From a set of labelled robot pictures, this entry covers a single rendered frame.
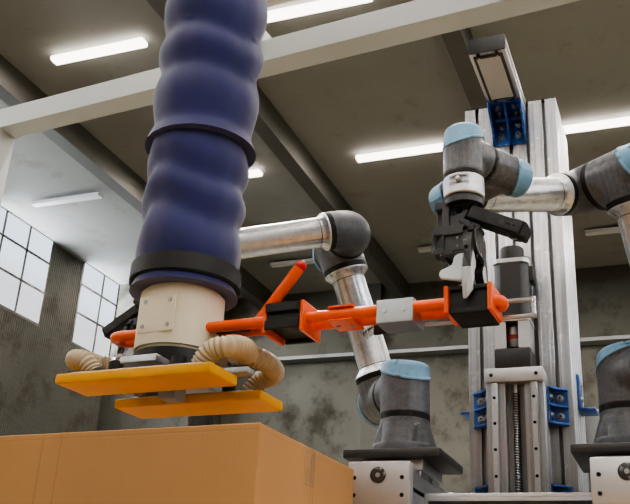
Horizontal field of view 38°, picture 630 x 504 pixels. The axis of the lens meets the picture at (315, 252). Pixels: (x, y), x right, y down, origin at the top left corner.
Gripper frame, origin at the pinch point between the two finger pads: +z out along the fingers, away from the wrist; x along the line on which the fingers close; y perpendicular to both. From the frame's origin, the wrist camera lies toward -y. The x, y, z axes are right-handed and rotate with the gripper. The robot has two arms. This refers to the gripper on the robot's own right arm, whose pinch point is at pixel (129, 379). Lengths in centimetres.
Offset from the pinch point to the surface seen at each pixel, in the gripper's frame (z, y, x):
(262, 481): 32, 60, -44
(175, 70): -56, 28, -37
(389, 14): -200, 11, 133
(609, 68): -560, 42, 737
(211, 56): -59, 35, -35
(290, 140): -540, -351, 737
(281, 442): 25, 60, -38
